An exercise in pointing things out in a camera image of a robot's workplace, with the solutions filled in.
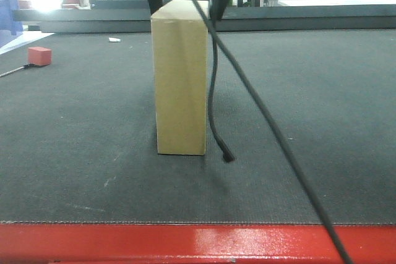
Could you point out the tall brown cardboard box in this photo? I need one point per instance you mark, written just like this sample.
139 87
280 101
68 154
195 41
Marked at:
179 42

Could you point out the dark conveyor belt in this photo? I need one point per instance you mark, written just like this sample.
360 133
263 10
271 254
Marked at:
79 144

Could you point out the small white scrap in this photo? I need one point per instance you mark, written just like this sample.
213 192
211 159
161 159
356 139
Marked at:
114 40

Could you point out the small red block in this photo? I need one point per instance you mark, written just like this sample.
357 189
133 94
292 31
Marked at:
39 56

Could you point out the metal rod with black tip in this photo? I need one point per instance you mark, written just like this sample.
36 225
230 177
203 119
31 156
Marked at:
27 66

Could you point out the blue plastic item at left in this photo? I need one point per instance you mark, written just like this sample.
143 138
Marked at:
10 28

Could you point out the dark conveyor rear frame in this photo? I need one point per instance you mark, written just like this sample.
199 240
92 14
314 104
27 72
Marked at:
235 19

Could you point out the red conveyor front frame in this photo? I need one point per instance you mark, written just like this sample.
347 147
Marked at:
166 243

